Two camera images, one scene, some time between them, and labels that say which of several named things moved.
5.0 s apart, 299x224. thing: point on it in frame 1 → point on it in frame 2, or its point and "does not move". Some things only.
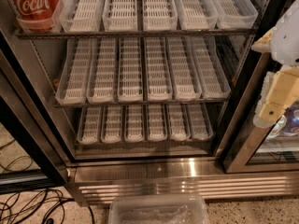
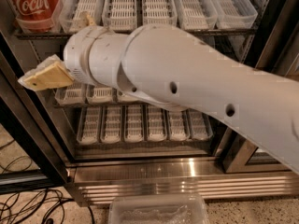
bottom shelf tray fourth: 157,128 does not move
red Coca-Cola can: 35,6 does not move
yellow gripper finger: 264,44 → 89,21
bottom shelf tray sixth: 200,127 does not move
